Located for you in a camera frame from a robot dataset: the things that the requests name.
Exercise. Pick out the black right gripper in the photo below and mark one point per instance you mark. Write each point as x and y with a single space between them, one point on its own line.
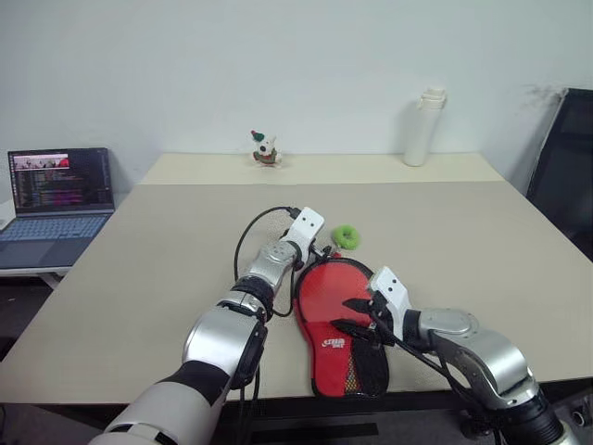
382 324

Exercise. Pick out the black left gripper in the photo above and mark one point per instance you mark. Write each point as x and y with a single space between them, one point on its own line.
311 254

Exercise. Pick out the red table tennis paddle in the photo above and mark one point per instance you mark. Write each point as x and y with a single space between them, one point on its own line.
331 287

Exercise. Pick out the black red paddle case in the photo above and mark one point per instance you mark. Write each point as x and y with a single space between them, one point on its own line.
329 352

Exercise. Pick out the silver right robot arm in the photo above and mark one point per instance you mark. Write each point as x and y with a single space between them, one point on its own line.
482 347

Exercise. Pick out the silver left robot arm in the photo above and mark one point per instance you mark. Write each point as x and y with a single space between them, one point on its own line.
231 334

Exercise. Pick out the black table underframe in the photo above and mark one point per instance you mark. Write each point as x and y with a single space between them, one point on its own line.
324 426

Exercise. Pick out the white plush dog toy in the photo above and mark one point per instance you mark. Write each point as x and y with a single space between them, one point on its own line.
265 150

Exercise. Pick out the white water bottle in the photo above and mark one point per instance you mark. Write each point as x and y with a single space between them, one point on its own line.
422 130

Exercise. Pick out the black office chair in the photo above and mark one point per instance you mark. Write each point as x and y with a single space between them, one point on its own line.
563 176

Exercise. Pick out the blue open laptop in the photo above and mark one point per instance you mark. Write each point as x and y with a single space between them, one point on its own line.
55 185

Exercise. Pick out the white side desk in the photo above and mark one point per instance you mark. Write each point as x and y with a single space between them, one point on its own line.
32 273

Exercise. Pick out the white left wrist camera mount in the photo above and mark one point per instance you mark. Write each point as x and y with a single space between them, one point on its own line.
305 229

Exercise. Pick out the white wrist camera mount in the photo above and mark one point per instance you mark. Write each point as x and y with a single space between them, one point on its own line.
305 229
391 289

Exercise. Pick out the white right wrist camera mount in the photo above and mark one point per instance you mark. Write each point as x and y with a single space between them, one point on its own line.
391 289

